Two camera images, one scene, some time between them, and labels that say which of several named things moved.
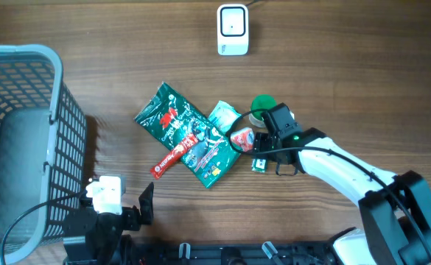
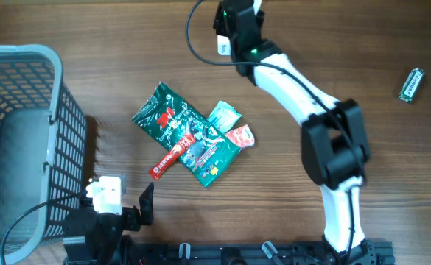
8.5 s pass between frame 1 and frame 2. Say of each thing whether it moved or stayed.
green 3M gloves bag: stayed
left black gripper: stayed
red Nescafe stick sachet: stayed
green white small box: moved
